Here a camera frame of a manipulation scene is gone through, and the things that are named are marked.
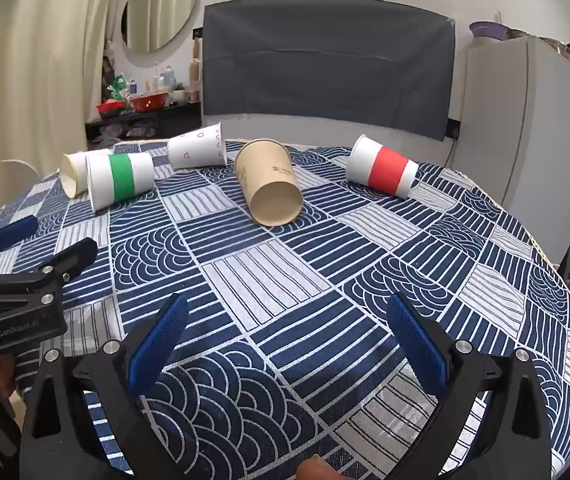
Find brown paper cup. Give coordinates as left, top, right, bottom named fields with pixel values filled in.
left=234, top=139, right=303, bottom=226

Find red flat bowl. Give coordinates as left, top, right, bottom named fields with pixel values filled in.
left=96, top=99, right=126, bottom=118

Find purple basin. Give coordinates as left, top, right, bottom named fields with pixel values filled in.
left=470, top=21, right=509, bottom=41

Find white cup green band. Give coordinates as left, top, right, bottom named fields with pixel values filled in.
left=85, top=152, right=155, bottom=212

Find blue white patterned tablecloth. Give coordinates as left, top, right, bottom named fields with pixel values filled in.
left=0, top=142, right=570, bottom=479

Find person right hand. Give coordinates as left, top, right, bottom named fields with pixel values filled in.
left=296, top=454, right=345, bottom=480

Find green snack bag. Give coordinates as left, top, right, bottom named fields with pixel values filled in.
left=107, top=74, right=128, bottom=102

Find white refrigerator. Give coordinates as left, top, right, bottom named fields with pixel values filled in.
left=452, top=37, right=570, bottom=264

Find oval wall mirror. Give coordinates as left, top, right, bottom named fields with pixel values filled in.
left=121, top=0, right=196, bottom=54

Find person left hand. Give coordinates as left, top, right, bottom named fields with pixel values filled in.
left=0, top=353, right=16, bottom=399

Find red colander bowl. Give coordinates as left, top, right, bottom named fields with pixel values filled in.
left=130, top=92, right=170, bottom=113

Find white cup red band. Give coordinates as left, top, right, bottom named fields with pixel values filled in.
left=346, top=134, right=419, bottom=198

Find black wall shelf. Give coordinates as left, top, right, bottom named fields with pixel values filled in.
left=85, top=103, right=203, bottom=145

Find white chair back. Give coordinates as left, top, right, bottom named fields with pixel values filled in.
left=0, top=159, right=41, bottom=188

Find white cup pink hearts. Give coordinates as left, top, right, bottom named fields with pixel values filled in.
left=167, top=122, right=227, bottom=170

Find white cup yellow rim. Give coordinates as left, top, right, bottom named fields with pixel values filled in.
left=59, top=148, right=112, bottom=200

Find cream curtain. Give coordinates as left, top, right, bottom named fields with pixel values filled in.
left=0, top=0, right=110, bottom=174

